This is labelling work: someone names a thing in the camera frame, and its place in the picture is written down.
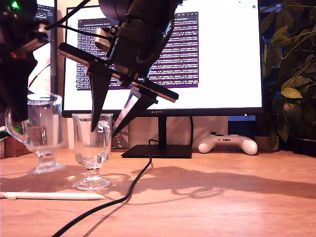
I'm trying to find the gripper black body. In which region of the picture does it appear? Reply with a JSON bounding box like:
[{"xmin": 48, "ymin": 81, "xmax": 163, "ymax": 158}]
[{"xmin": 57, "ymin": 22, "xmax": 179, "ymax": 103}]

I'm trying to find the small footed glass cup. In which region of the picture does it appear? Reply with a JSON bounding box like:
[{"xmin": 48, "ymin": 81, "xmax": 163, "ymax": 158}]
[
  {"xmin": 4, "ymin": 93, "xmax": 67, "ymax": 175},
  {"xmin": 71, "ymin": 113, "xmax": 114, "ymax": 191}
]

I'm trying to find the white pen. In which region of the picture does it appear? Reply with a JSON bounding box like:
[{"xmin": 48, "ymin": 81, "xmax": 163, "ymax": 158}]
[{"xmin": 0, "ymin": 191, "xmax": 106, "ymax": 200}]

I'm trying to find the black monitor with code window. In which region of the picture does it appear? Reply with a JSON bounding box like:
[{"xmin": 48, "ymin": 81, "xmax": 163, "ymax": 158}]
[{"xmin": 27, "ymin": 0, "xmax": 60, "ymax": 114}]

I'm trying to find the leaf patterned box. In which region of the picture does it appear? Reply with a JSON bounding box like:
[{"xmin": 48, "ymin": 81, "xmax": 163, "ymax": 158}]
[{"xmin": 111, "ymin": 116, "xmax": 129, "ymax": 149}]

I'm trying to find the green packet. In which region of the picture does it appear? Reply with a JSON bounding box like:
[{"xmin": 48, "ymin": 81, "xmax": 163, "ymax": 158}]
[{"xmin": 0, "ymin": 125, "xmax": 24, "ymax": 139}]

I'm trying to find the brown cardboard box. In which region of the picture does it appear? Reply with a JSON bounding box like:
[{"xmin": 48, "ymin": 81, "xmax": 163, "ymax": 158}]
[{"xmin": 4, "ymin": 135, "xmax": 33, "ymax": 158}]

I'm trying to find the black Huawei computer monitor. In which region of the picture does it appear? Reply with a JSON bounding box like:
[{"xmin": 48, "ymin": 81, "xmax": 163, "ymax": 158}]
[{"xmin": 61, "ymin": 0, "xmax": 264, "ymax": 159}]

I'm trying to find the white game controller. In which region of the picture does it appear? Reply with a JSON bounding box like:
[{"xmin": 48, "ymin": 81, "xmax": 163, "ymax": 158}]
[{"xmin": 197, "ymin": 132, "xmax": 259, "ymax": 156}]

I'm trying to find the beige plant pot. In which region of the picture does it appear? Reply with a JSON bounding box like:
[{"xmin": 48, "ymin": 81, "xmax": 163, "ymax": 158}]
[{"xmin": 254, "ymin": 135, "xmax": 279, "ymax": 152}]

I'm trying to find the green leafy houseplant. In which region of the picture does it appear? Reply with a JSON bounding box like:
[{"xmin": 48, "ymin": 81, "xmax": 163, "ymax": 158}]
[{"xmin": 259, "ymin": 0, "xmax": 316, "ymax": 149}]

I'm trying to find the pale grey camera box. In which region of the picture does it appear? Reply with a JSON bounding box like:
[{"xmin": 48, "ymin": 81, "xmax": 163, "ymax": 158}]
[{"xmin": 94, "ymin": 27, "xmax": 117, "ymax": 52}]

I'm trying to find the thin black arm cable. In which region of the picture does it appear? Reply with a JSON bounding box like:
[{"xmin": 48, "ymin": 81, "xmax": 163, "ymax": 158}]
[{"xmin": 58, "ymin": 24, "xmax": 99, "ymax": 38}]

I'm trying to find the thin black monitor cable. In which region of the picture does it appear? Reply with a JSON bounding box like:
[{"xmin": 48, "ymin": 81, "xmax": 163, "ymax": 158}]
[{"xmin": 189, "ymin": 116, "xmax": 195, "ymax": 146}]

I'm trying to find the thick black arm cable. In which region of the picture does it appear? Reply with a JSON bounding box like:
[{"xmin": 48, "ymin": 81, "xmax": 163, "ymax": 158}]
[{"xmin": 43, "ymin": 0, "xmax": 92, "ymax": 31}]

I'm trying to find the thick black table cable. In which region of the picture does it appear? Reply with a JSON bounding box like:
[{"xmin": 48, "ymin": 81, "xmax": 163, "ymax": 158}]
[{"xmin": 50, "ymin": 139, "xmax": 160, "ymax": 237}]

